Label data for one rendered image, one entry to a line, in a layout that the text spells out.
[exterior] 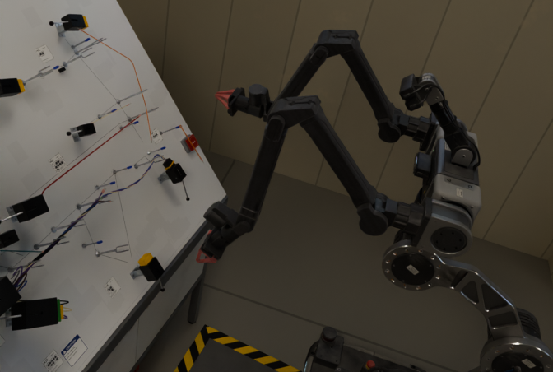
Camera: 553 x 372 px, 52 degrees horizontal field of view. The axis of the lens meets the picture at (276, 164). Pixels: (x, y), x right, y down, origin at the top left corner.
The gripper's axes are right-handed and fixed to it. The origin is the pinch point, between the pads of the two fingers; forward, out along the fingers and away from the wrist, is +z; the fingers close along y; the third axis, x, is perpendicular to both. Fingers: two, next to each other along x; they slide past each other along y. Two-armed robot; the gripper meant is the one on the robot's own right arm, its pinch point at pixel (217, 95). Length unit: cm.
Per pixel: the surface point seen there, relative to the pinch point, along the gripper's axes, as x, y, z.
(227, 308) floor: 128, 28, -6
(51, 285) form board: -6, 92, 0
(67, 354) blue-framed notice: 6, 104, -11
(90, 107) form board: -19.1, 39.3, 23.3
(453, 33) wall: 51, -142, -62
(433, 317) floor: 156, -29, -106
